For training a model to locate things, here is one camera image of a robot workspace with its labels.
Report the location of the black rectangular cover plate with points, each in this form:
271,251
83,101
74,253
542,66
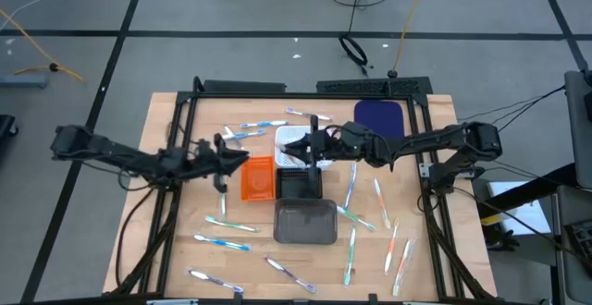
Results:
245,86

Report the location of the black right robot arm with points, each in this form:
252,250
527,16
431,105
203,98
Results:
430,141

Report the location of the grey translucent plastic bin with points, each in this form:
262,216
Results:
305,224

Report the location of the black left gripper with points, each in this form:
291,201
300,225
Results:
208,162

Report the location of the orange plastic basket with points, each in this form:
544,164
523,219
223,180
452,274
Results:
257,180

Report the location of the blue toothbrush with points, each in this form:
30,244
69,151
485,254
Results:
263,123
222,243
250,134
351,185

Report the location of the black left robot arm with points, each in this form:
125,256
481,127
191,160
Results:
115,150

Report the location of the green toothbrush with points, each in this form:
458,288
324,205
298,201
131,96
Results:
355,217
350,256
223,205
231,224

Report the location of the white paper sheet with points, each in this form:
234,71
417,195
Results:
522,212

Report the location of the black perforated plate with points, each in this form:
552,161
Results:
370,86

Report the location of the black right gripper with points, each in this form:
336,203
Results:
328,145

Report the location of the white perforated plastic basket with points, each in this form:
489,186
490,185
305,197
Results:
291,135

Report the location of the black keyboard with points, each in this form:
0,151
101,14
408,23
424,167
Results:
580,238

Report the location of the black wheeled stand foot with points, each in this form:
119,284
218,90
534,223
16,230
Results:
7,127

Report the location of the black plastic basket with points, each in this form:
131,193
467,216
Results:
296,185

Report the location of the grey metal floor base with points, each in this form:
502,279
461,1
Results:
23,81

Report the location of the silver metal bracket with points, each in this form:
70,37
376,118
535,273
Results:
426,170

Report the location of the dark blue mat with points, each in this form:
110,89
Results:
379,115

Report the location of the black glove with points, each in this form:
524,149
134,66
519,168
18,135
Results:
501,238

